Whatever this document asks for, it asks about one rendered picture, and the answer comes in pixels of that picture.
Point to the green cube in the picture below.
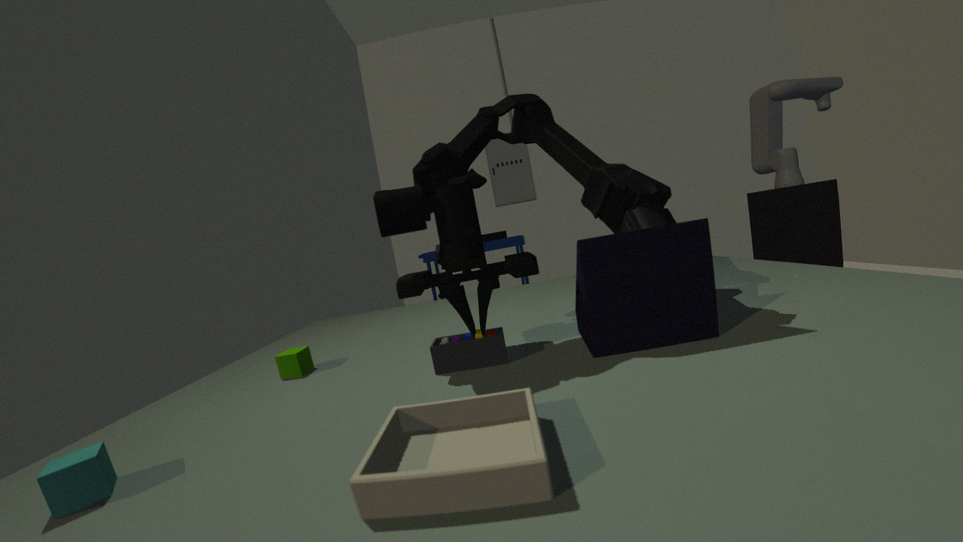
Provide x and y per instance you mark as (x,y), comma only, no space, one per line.
(294,363)

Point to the beige open-top tray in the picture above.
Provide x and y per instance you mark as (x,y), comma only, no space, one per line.
(455,455)

